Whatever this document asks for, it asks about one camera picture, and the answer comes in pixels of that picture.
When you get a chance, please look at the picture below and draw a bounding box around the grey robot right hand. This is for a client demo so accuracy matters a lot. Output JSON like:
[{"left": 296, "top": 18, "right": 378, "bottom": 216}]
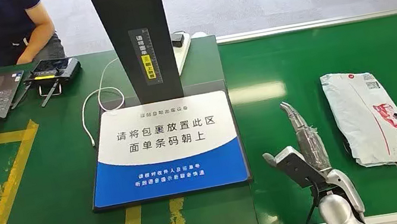
[{"left": 279, "top": 96, "right": 334, "bottom": 179}]

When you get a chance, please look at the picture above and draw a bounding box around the person's left hand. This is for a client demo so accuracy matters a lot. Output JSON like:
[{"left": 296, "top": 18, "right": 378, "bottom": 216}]
[{"left": 15, "top": 52, "right": 36, "bottom": 66}]

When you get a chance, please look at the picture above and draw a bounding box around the white plastic mailer package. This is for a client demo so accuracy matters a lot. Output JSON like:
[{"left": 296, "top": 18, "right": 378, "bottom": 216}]
[{"left": 319, "top": 62, "right": 397, "bottom": 177}]

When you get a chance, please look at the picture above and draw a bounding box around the green conveyor belt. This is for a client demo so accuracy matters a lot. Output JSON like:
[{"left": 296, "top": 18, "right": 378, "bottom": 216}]
[{"left": 216, "top": 14, "right": 397, "bottom": 224}]

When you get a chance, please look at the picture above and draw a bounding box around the black remote controller with screen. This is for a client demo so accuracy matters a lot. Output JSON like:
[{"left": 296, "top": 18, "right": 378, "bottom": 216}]
[{"left": 4, "top": 54, "right": 87, "bottom": 113}]

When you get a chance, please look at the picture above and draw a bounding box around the black scanner column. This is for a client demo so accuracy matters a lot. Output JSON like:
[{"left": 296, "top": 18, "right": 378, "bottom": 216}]
[{"left": 86, "top": 0, "right": 185, "bottom": 112}]

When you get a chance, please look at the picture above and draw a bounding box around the blue white scanner base board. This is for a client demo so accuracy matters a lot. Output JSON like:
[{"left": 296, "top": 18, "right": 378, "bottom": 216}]
[{"left": 75, "top": 77, "right": 255, "bottom": 214}]

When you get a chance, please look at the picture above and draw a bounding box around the white power strip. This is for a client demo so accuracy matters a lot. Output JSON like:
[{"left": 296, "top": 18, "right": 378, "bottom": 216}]
[{"left": 170, "top": 31, "right": 198, "bottom": 77}]

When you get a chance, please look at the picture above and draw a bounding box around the black power adapter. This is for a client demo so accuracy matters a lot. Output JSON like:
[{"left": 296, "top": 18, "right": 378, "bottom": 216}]
[{"left": 170, "top": 31, "right": 187, "bottom": 49}]

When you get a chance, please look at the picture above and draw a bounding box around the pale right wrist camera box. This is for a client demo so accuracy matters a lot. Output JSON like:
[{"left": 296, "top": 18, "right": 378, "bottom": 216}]
[{"left": 261, "top": 140, "right": 330, "bottom": 197}]

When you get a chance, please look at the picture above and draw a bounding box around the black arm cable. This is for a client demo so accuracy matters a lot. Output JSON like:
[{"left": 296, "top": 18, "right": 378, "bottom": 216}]
[{"left": 293, "top": 182, "right": 326, "bottom": 224}]

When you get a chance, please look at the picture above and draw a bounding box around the white cable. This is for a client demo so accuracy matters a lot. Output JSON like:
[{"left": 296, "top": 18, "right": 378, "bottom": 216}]
[{"left": 73, "top": 57, "right": 133, "bottom": 150}]

